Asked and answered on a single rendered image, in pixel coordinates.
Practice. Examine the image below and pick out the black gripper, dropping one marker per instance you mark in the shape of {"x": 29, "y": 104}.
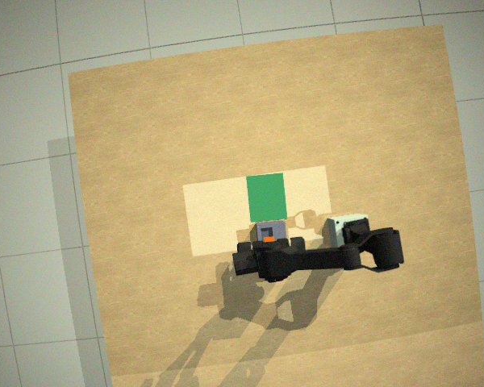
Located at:
{"x": 296, "y": 242}

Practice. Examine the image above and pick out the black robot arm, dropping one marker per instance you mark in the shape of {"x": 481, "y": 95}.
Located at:
{"x": 276, "y": 263}

